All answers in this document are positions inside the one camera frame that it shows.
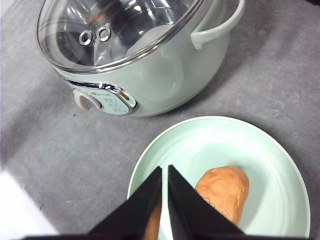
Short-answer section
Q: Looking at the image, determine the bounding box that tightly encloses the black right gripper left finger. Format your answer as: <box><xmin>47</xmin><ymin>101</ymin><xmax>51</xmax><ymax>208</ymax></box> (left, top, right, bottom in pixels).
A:
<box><xmin>66</xmin><ymin>165</ymin><xmax>163</xmax><ymax>240</ymax></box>

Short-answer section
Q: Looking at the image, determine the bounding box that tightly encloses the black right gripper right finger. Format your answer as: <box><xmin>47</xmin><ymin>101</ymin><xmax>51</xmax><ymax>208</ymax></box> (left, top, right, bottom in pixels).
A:
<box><xmin>168</xmin><ymin>165</ymin><xmax>270</xmax><ymax>240</ymax></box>

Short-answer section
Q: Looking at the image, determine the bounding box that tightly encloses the brown potato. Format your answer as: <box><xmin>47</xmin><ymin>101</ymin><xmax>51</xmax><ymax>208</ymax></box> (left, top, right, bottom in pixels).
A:
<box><xmin>143</xmin><ymin>166</ymin><xmax>250</xmax><ymax>240</ymax></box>

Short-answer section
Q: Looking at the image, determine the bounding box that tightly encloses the green plate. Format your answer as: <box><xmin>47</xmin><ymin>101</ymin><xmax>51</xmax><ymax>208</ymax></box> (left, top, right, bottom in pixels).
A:
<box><xmin>129</xmin><ymin>116</ymin><xmax>311</xmax><ymax>235</ymax></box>

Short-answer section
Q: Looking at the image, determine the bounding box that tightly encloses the glass steamer lid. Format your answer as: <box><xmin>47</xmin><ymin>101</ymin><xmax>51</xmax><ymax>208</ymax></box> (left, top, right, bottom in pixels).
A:
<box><xmin>36</xmin><ymin>0</ymin><xmax>204</xmax><ymax>73</ymax></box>

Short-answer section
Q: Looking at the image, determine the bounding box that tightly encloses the green electric steamer pot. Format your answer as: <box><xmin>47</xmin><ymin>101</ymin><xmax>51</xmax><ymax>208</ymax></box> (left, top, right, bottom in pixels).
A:
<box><xmin>55</xmin><ymin>0</ymin><xmax>245</xmax><ymax>117</ymax></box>

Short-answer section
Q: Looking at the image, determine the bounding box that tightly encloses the grey table mat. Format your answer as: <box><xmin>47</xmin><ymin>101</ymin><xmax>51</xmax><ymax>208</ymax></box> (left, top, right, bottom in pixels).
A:
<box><xmin>0</xmin><ymin>0</ymin><xmax>320</xmax><ymax>240</ymax></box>

